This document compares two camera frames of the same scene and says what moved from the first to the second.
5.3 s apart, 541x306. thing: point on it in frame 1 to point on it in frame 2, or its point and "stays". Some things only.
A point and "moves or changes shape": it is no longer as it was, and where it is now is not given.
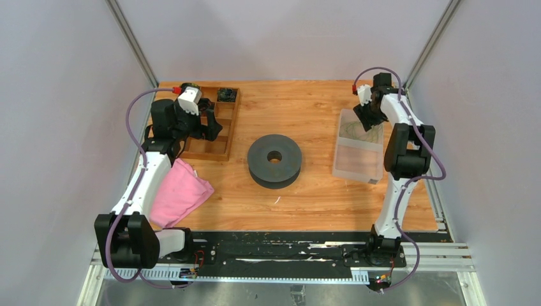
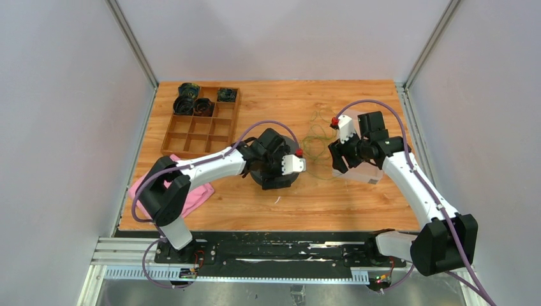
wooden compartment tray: x=225 y=102 stays
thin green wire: x=355 y=130 moves or changes shape
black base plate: x=289 y=250 stays
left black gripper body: x=191 y=125 to x=272 y=169
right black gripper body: x=370 y=115 to x=353 y=149
